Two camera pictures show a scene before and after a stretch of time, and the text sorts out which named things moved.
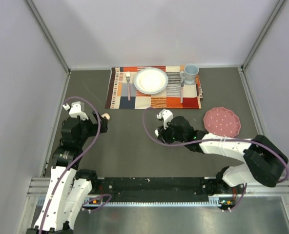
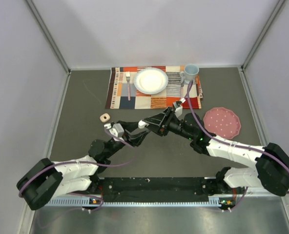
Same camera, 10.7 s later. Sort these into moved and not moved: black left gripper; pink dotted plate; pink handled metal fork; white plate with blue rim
Moved: black left gripper
Not moved: white plate with blue rim; pink dotted plate; pink handled metal fork
